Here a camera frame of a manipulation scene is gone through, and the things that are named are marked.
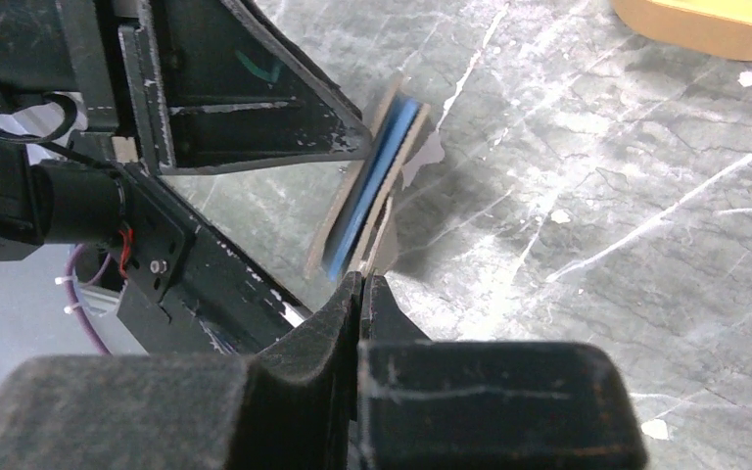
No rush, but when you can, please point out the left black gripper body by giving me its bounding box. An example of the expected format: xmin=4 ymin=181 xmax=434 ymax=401
xmin=0 ymin=1 xmax=195 ymax=353

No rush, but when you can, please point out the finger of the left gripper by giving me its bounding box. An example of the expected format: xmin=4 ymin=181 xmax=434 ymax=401
xmin=122 ymin=164 xmax=309 ymax=353
xmin=118 ymin=0 xmax=373 ymax=175

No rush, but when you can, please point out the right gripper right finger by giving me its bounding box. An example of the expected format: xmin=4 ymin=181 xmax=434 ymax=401
xmin=355 ymin=276 xmax=649 ymax=469

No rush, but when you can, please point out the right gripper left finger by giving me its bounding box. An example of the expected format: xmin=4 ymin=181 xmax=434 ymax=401
xmin=0 ymin=275 xmax=362 ymax=469

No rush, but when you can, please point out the beige card holder wallet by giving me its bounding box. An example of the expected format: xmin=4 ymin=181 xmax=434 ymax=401
xmin=303 ymin=73 xmax=430 ymax=282

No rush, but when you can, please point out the yellow oval tray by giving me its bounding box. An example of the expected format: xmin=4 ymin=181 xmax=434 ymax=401
xmin=610 ymin=0 xmax=752 ymax=62

